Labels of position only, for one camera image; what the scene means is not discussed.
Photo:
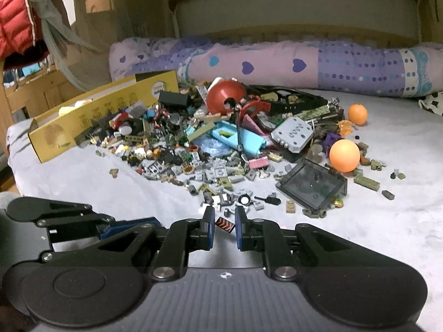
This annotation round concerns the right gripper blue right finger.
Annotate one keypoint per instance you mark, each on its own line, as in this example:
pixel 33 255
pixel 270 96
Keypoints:
pixel 273 243

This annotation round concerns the yellow plush toy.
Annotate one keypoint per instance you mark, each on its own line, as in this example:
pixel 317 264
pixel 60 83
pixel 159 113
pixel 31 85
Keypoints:
pixel 68 109

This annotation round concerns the purple heart-pattern rolled quilt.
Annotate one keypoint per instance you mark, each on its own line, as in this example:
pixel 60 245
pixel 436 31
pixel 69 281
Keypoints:
pixel 335 65

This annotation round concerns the wooden bed frame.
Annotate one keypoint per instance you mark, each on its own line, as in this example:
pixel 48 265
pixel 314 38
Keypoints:
pixel 375 23

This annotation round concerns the black-spotted white plush toy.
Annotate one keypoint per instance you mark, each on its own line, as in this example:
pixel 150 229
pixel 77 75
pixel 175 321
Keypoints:
pixel 432 103

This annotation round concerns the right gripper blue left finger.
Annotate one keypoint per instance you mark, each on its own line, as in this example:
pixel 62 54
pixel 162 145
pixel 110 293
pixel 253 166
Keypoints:
pixel 175 244

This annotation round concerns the pink small brick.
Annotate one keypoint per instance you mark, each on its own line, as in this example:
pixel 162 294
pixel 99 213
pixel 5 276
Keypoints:
pixel 259 163

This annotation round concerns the grey bed sheet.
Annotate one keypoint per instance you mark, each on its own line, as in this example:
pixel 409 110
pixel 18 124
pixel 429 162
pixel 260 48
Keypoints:
pixel 403 220

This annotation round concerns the grey mosquito net curtain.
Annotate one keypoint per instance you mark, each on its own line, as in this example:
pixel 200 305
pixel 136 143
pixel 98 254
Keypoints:
pixel 79 50

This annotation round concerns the yellow cardboard box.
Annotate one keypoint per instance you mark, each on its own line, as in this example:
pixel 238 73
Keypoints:
pixel 53 135

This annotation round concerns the grey studded toy panel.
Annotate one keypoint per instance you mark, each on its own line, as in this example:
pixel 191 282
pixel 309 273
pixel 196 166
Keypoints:
pixel 293 134

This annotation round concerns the far orange ball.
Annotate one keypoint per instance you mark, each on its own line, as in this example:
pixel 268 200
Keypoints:
pixel 357 114

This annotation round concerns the light blue toy plate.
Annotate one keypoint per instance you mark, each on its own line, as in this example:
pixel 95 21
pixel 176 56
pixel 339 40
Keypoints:
pixel 224 139

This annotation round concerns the red down jacket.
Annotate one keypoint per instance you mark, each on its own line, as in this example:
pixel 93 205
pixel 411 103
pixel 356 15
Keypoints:
pixel 22 40

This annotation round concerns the red black striped tile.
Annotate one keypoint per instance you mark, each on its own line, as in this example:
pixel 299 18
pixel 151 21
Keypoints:
pixel 225 225

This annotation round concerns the red dome-shaped toy piece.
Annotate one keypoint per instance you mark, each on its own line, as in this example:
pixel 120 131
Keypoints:
pixel 223 92

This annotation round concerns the black rectangular block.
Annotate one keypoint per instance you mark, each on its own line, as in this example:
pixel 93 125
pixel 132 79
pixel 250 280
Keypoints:
pixel 173 99

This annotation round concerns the orange ball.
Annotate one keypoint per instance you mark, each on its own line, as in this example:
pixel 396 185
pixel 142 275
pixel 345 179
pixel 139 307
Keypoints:
pixel 357 114
pixel 344 155

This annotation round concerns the near orange ball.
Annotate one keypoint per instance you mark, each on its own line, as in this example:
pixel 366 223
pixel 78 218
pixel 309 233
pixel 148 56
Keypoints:
pixel 344 155

